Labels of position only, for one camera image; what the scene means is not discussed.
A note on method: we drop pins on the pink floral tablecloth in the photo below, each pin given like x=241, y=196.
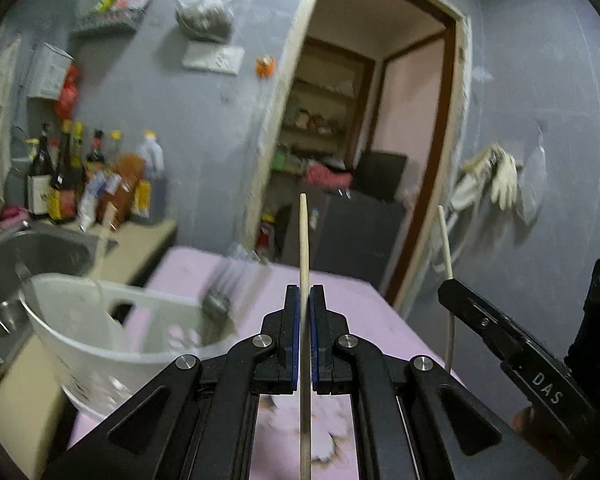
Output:
x=370, y=310

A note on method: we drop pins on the hanging clear plastic bags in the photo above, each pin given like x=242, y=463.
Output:
x=207, y=10

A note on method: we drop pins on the pink rag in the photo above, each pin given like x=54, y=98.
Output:
x=12, y=216

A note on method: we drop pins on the pink cloth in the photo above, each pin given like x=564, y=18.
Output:
x=327, y=176

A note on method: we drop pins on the yellow snack packet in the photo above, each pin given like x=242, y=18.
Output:
x=106, y=0

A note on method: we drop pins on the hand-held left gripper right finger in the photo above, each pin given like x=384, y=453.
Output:
x=318, y=335

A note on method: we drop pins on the grey wall shelf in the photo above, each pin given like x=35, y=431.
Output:
x=107, y=22

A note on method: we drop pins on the orange wall ornament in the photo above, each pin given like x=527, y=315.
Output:
x=265, y=66

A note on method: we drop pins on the white plastic utensil holder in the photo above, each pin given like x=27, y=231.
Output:
x=80, y=340

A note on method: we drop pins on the tall soy sauce bottle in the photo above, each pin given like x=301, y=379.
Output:
x=62, y=185

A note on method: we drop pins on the person's right hand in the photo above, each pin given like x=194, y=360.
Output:
x=524, y=421

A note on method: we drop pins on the clear plastic wall bag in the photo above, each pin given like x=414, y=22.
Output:
x=532, y=180

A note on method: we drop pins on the dark grey cabinet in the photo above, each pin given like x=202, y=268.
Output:
x=350, y=245

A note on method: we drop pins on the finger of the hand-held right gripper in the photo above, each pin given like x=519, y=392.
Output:
x=480, y=317

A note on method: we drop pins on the red plastic bag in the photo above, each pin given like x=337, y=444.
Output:
x=69, y=92

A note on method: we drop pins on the green box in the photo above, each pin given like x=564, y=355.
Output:
x=280, y=161

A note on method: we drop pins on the white wall box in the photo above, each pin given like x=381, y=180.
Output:
x=50, y=72

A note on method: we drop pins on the white and blue bag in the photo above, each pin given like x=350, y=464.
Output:
x=92, y=200

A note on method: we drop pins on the black box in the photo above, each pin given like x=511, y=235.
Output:
x=382, y=177

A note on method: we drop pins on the wooden door frame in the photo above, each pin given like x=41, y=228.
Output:
x=285, y=110

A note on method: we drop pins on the white wall socket panel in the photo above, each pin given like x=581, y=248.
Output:
x=212, y=57

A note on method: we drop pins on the wooden chopstick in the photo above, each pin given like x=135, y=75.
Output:
x=304, y=240
x=445, y=245

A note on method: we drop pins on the yellow cap sauce bottle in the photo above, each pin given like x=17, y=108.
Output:
x=78, y=147

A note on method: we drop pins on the red and white canister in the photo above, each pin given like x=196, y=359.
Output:
x=265, y=235

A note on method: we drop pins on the wooden shelf unit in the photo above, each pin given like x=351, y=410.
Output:
x=325, y=110

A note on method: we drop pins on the white pipe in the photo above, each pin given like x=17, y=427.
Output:
x=439, y=255

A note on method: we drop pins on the dark wine bottle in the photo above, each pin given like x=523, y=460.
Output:
x=39, y=180

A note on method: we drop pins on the large dark liquid jug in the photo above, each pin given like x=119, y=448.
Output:
x=150, y=160

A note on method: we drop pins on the slim yellow cap bottle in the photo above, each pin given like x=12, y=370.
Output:
x=115, y=145

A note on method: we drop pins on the steel sink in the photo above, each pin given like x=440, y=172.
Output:
x=30, y=255

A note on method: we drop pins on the hanging cream gloves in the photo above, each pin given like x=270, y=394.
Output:
x=500, y=175

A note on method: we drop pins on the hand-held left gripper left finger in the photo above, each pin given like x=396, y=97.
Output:
x=292, y=335

